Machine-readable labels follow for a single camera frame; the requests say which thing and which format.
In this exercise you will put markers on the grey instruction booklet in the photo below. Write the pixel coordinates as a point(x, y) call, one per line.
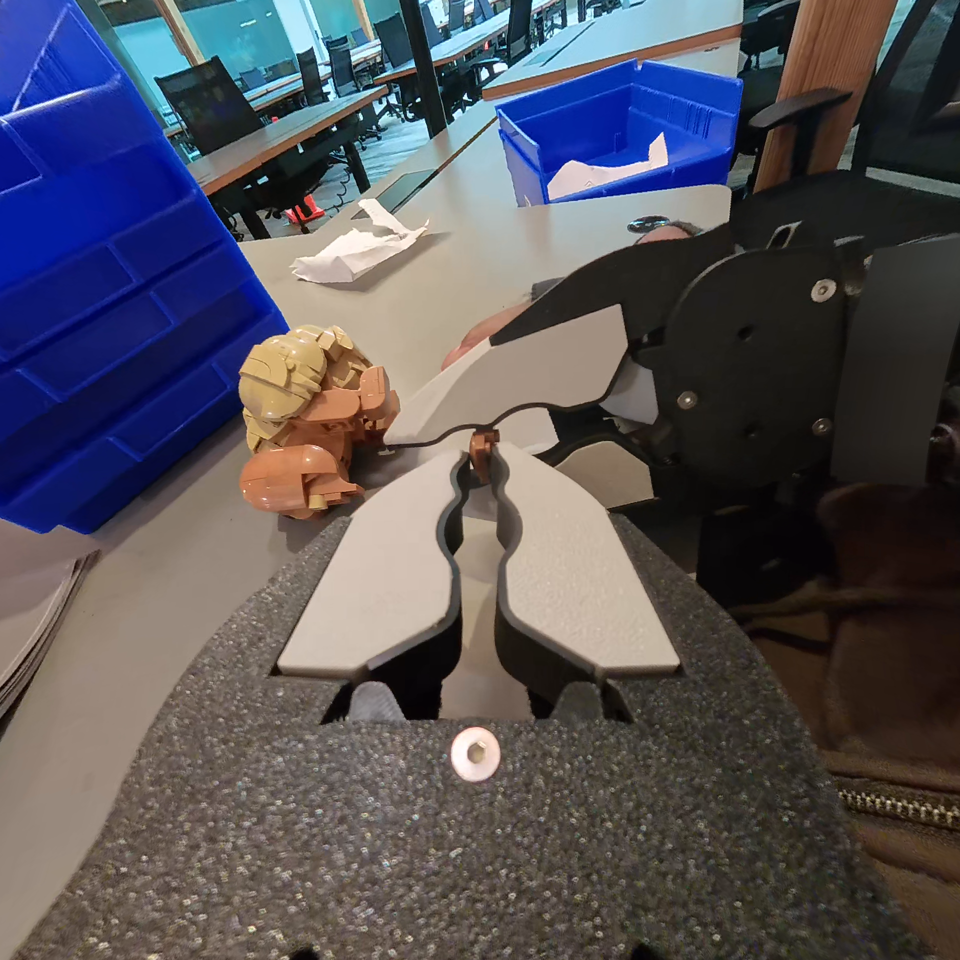
point(38, 608)

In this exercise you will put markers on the torn white paper bag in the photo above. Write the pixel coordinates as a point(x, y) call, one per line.
point(353, 248)

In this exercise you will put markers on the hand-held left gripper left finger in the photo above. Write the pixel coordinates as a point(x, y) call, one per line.
point(375, 585)

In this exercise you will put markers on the long wooden table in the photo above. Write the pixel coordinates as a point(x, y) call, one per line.
point(285, 135)
point(615, 38)

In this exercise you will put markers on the grey desk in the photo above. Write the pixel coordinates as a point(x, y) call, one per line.
point(150, 600)

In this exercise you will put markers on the wooden pillar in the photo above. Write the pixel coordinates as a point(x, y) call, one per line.
point(825, 75)

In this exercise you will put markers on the tan brown brick toy figure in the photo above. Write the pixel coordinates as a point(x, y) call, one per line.
point(308, 413)

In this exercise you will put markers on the small orange brick assembly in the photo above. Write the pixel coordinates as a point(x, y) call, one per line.
point(483, 450)

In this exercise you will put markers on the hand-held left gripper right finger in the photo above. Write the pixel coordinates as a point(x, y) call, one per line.
point(585, 585)

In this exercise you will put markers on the person's brown jacket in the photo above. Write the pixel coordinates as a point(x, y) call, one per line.
point(885, 690)

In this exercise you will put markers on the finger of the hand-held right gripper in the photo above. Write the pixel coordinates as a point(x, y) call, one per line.
point(518, 383)
point(600, 468)

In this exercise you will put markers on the small blue storage bin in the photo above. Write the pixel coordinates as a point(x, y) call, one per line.
point(615, 128)

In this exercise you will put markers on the person's right hand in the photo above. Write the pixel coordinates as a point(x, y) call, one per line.
point(480, 333)

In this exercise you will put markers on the white paper sheet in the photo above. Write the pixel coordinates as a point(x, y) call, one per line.
point(608, 173)

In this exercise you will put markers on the black office chair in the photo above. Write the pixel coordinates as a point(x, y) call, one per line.
point(218, 113)
point(885, 135)

